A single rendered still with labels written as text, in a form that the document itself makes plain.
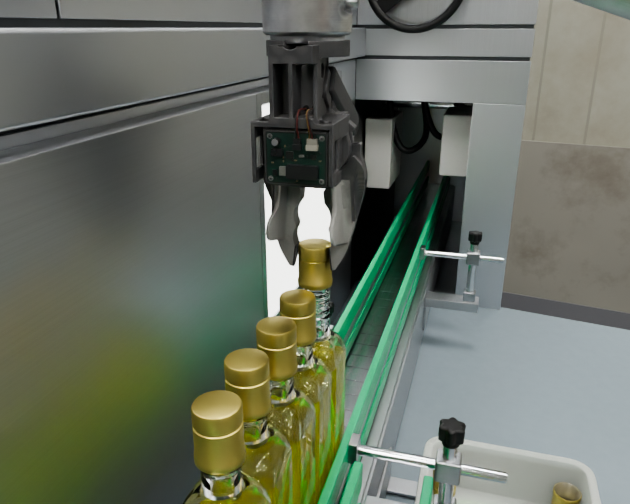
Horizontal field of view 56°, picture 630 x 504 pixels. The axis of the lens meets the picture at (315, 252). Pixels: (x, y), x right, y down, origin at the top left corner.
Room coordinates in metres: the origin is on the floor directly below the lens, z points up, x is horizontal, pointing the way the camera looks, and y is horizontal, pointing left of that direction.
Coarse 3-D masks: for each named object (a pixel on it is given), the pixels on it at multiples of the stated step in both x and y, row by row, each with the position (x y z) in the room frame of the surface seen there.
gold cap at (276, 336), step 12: (264, 324) 0.44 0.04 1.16; (276, 324) 0.44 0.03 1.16; (288, 324) 0.44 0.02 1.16; (264, 336) 0.42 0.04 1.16; (276, 336) 0.42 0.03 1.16; (288, 336) 0.43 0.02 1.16; (264, 348) 0.43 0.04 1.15; (276, 348) 0.42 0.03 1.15; (288, 348) 0.43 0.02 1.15; (276, 360) 0.42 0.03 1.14; (288, 360) 0.43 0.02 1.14; (276, 372) 0.42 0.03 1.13; (288, 372) 0.42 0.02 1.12
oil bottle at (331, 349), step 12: (336, 336) 0.55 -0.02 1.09; (324, 348) 0.53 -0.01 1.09; (336, 348) 0.54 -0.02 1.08; (324, 360) 0.52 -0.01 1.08; (336, 360) 0.53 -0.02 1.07; (336, 372) 0.52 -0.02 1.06; (336, 384) 0.52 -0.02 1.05; (336, 396) 0.52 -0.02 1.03; (336, 408) 0.52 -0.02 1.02; (336, 420) 0.53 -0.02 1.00; (336, 432) 0.53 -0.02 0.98; (336, 444) 0.53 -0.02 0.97
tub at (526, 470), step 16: (432, 448) 0.68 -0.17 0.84; (464, 448) 0.68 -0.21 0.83; (480, 448) 0.68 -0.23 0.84; (496, 448) 0.67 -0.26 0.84; (512, 448) 0.67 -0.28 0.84; (480, 464) 0.67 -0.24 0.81; (496, 464) 0.67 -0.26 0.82; (512, 464) 0.66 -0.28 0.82; (528, 464) 0.66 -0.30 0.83; (544, 464) 0.65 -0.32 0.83; (560, 464) 0.65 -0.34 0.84; (576, 464) 0.64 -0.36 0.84; (464, 480) 0.68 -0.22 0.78; (480, 480) 0.67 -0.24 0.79; (512, 480) 0.66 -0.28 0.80; (528, 480) 0.65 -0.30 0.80; (544, 480) 0.65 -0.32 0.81; (560, 480) 0.64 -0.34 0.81; (576, 480) 0.64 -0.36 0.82; (592, 480) 0.61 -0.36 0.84; (416, 496) 0.58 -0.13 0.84; (432, 496) 0.65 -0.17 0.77; (464, 496) 0.66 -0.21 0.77; (480, 496) 0.66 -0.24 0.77; (496, 496) 0.66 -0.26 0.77; (512, 496) 0.66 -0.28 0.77; (528, 496) 0.65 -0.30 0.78; (544, 496) 0.65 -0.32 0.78; (592, 496) 0.58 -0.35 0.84
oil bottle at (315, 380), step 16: (304, 368) 0.48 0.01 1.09; (320, 368) 0.49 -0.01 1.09; (304, 384) 0.47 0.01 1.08; (320, 384) 0.48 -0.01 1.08; (320, 400) 0.47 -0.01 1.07; (320, 416) 0.47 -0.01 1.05; (320, 432) 0.47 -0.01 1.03; (320, 448) 0.47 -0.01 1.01; (320, 464) 0.47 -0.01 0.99; (320, 480) 0.47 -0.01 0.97
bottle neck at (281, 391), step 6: (270, 384) 0.43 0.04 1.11; (276, 384) 0.42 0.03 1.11; (282, 384) 0.43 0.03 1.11; (288, 384) 0.43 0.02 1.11; (270, 390) 0.43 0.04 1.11; (276, 390) 0.42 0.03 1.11; (282, 390) 0.43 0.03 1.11; (288, 390) 0.43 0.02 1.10; (294, 390) 0.44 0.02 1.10; (270, 396) 0.43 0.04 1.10; (276, 396) 0.42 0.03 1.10; (282, 396) 0.43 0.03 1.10; (288, 396) 0.43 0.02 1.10; (276, 402) 0.42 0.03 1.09; (282, 402) 0.42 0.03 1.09
